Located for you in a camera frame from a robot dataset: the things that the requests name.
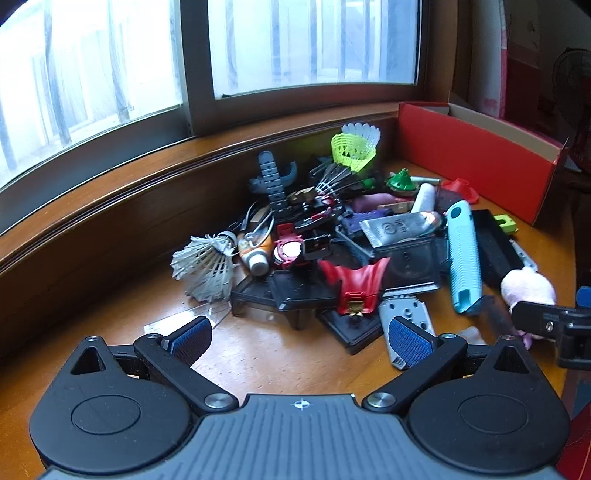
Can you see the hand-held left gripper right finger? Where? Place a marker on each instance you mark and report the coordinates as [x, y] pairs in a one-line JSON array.
[[411, 344]]

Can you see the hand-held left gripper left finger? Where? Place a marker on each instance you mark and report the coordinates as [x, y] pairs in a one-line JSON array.
[[191, 339]]

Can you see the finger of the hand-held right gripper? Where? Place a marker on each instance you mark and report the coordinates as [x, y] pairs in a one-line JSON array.
[[584, 296], [540, 318]]

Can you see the pink plush toy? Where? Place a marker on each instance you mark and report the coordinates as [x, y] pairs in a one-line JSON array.
[[526, 286]]

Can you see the black square plastic tray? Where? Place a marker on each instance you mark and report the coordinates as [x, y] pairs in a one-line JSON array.
[[249, 297], [300, 293], [408, 267], [355, 332]]

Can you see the red watch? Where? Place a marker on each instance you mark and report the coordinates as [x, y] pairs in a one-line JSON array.
[[287, 251]]

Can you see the red cardboard box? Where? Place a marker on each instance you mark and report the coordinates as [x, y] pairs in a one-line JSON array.
[[461, 143]]

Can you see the clear plastic ruler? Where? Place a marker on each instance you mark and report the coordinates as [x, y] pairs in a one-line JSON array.
[[184, 319]]

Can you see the grey perforated plate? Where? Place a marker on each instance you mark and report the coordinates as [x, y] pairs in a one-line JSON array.
[[408, 309]]

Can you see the silver metal blade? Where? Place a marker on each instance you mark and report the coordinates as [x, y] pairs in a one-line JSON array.
[[524, 254]]

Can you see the worn white feather shuttlecock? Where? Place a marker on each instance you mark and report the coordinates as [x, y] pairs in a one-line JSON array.
[[207, 270]]

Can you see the long black tray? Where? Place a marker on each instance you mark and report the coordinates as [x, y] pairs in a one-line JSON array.
[[496, 249]]

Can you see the light blue utility knife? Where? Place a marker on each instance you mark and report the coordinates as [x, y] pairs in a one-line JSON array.
[[464, 258]]

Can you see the small green block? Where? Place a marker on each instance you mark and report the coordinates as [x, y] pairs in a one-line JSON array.
[[505, 224]]

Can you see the orange white tube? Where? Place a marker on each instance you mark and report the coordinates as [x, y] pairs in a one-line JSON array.
[[254, 258]]

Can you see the silver tube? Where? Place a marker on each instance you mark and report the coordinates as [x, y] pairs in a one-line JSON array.
[[397, 228]]

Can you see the black square clip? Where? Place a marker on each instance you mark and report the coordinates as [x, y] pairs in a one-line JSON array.
[[316, 245]]

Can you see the pink roll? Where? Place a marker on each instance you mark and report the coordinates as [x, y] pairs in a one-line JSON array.
[[371, 201]]

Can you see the green spinning top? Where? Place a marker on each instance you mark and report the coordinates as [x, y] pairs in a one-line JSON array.
[[401, 182]]

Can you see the red black robot toy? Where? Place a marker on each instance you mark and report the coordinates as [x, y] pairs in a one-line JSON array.
[[323, 206]]

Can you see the wooden window sill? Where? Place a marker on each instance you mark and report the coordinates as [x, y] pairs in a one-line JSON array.
[[138, 184]]

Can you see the black feather shuttlecock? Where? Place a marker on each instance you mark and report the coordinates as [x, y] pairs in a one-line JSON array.
[[330, 182]]

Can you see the small wooden block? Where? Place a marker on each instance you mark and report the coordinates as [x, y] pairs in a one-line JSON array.
[[301, 194]]

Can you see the yellow-green plastic shuttlecock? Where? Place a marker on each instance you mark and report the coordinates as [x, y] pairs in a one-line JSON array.
[[351, 150]]

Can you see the electric fan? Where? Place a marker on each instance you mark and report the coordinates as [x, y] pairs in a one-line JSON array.
[[572, 87]]

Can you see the clean white feather shuttlecock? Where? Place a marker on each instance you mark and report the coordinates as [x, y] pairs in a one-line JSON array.
[[368, 133]]

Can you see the red white cloth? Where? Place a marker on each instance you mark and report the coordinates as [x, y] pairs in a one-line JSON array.
[[508, 60]]

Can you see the window with metal frame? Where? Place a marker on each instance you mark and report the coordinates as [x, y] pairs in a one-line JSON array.
[[115, 60]]

